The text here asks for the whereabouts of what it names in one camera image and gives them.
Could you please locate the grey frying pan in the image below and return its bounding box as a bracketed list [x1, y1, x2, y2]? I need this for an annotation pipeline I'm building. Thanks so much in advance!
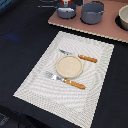
[42, 0, 77, 19]

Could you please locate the red sausage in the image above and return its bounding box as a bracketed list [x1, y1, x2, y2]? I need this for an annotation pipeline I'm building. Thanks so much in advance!
[61, 0, 71, 5]

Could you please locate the brown stove board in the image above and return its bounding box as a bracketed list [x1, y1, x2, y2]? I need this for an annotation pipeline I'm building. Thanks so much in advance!
[48, 0, 128, 43]

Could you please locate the round beige plate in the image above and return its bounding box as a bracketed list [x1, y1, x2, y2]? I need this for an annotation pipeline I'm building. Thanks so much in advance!
[56, 55, 83, 78]

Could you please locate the woven beige placemat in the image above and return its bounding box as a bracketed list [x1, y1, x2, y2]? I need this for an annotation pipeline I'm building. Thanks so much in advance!
[13, 30, 115, 128]

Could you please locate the beige bowl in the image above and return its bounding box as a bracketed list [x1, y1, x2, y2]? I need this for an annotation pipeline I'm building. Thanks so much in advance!
[119, 5, 128, 30]

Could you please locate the fork with wooden handle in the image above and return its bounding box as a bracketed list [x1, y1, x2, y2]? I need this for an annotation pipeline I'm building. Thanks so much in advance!
[45, 72, 86, 89]

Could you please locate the knife with wooden handle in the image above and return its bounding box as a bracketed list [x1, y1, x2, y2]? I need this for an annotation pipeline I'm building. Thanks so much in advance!
[59, 49, 98, 63]

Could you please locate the grey pot with handles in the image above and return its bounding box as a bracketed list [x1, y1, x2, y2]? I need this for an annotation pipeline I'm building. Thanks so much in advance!
[81, 1, 104, 25]

